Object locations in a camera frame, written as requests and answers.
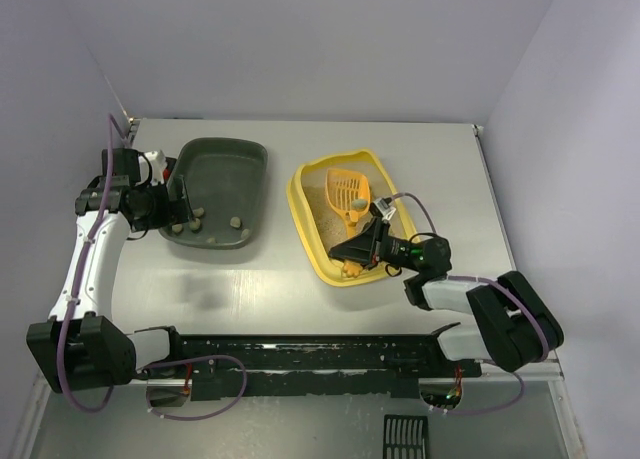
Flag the yellow litter box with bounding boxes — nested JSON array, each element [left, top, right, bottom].
[[286, 149, 397, 287]]

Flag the orange litter scoop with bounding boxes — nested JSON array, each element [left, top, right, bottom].
[[324, 167, 373, 280]]

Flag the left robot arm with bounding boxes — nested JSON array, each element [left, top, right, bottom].
[[26, 148, 192, 393]]

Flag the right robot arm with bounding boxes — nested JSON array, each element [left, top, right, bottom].
[[328, 218, 564, 372]]

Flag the beige litter pellets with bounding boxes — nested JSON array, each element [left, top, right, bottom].
[[301, 182, 381, 250]]

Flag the book with markers cover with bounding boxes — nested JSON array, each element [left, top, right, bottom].
[[163, 157, 177, 182]]

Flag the dark grey plastic tray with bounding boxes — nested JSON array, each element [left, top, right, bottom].
[[159, 137, 268, 250]]

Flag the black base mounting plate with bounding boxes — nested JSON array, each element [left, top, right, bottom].
[[139, 334, 481, 401]]

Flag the black vent grille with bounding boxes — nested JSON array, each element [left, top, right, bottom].
[[382, 414, 429, 459]]

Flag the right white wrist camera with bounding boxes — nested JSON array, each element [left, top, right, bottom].
[[370, 197, 396, 223]]

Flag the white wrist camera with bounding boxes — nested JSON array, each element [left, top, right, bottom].
[[370, 197, 396, 223], [138, 150, 168, 186]]

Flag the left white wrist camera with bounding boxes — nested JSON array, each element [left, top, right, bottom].
[[138, 150, 168, 186]]

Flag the aluminium frame rail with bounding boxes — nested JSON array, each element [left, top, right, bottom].
[[39, 340, 563, 385]]

